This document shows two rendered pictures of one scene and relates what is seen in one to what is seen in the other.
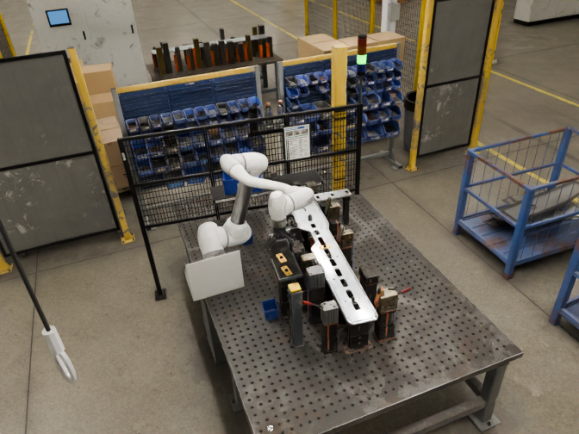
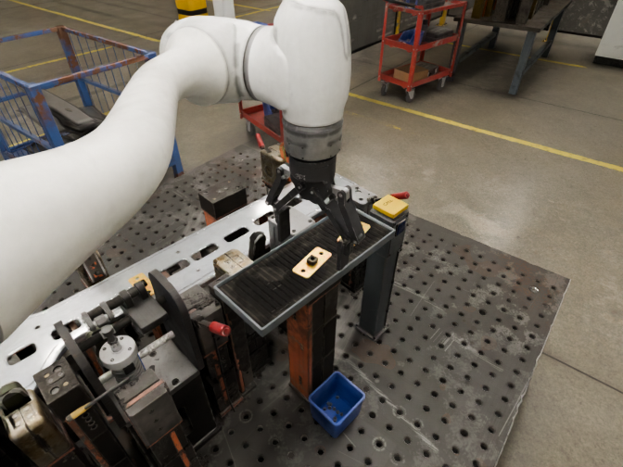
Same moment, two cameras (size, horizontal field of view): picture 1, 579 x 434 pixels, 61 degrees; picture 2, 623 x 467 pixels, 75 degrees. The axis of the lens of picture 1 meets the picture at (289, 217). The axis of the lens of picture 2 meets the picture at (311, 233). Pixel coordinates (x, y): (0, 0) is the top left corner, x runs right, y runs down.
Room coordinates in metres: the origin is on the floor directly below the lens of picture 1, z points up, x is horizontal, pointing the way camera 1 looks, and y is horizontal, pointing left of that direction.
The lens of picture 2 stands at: (2.60, 0.54, 1.71)
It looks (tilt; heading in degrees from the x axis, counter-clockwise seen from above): 40 degrees down; 238
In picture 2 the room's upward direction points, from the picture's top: straight up
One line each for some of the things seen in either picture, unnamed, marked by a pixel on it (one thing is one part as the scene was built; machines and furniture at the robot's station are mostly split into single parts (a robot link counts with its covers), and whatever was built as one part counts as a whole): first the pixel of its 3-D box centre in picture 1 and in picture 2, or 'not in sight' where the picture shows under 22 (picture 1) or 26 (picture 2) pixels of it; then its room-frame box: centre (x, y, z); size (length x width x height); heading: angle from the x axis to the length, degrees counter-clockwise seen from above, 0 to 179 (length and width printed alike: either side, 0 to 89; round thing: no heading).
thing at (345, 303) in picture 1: (326, 249); (149, 281); (2.57, -0.24, 1.00); 1.38 x 0.22 x 0.02; 13
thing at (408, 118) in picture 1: (420, 123); not in sight; (5.95, -1.80, 0.36); 0.50 x 0.50 x 0.73
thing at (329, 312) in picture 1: (329, 327); (355, 241); (1.98, -0.19, 0.88); 0.11 x 0.10 x 0.36; 103
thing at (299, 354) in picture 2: (285, 288); (311, 331); (2.29, 0.05, 0.92); 0.10 x 0.08 x 0.45; 13
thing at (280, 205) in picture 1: (279, 204); (303, 57); (2.30, 0.05, 1.54); 0.13 x 0.11 x 0.16; 122
